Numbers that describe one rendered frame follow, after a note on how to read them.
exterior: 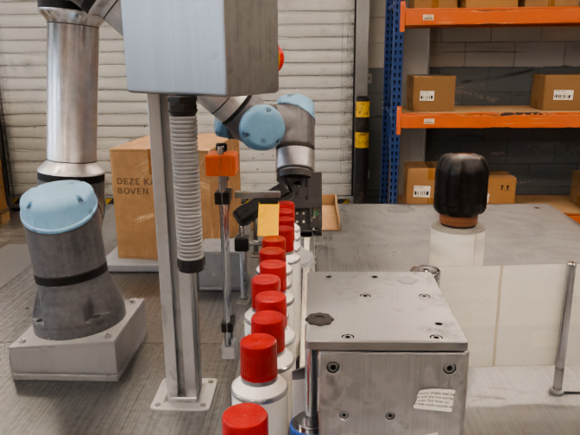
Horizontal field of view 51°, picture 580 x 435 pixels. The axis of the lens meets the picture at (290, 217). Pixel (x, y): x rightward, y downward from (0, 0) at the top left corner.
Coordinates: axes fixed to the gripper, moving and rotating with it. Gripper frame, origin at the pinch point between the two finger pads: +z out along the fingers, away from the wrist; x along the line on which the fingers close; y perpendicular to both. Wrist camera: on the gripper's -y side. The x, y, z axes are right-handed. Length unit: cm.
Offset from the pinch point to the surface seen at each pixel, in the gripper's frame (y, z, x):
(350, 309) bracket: 8, 13, -64
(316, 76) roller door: 9, -220, 342
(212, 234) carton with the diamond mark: -18.1, -15.0, 29.3
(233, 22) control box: -3, -19, -53
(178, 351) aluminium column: -14.4, 14.2, -19.4
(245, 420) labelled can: 1, 21, -66
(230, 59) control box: -4, -15, -52
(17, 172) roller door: -250, -154, 386
